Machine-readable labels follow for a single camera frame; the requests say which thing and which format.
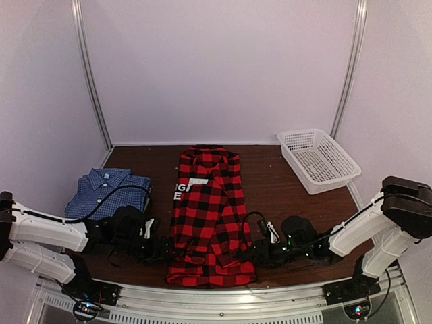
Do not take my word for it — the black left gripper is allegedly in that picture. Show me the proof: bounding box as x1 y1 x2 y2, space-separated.
113 233 180 266

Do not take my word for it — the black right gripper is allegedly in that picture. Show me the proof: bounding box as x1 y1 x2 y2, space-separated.
239 238 311 269

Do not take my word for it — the red black plaid shirt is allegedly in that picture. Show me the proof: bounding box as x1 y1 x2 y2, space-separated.
166 145 257 288

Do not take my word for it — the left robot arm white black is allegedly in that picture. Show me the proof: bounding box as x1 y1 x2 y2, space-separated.
1 191 171 300

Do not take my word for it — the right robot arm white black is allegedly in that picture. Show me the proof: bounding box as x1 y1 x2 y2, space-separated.
237 176 431 298

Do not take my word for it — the blue checked folded shirt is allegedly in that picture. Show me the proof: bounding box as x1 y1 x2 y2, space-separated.
65 168 152 221

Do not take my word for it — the left circuit board with LEDs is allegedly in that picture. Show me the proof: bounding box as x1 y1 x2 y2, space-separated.
72 300 103 321

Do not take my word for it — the circuit board with leds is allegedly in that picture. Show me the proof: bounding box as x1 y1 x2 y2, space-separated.
72 300 103 321
344 301 371 321

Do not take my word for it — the white plastic basket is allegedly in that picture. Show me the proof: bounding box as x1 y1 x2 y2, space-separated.
277 129 362 195

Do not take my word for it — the right circuit board with LEDs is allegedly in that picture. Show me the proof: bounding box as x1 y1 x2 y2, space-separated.
344 301 371 321

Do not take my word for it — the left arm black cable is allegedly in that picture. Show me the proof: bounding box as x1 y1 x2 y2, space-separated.
0 184 153 267

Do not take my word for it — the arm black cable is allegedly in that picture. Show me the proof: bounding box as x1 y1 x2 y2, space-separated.
236 188 432 318
0 184 153 267

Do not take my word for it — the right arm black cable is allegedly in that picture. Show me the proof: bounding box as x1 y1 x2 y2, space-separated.
236 188 432 318

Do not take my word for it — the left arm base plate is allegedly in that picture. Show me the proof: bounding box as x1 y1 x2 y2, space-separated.
60 280 121 306

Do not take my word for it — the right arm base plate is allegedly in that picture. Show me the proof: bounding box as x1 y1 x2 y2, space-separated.
323 277 381 305

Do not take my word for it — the front aluminium frame rail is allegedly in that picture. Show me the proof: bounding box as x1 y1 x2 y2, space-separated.
26 266 419 324

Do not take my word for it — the left aluminium corner post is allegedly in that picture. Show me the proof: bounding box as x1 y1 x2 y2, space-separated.
71 0 113 151

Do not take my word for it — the aluminium corner post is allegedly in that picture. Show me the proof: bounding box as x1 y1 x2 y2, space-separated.
71 0 113 151
330 0 368 140

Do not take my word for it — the right aluminium corner post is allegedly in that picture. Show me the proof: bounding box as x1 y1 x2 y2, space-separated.
330 0 368 140

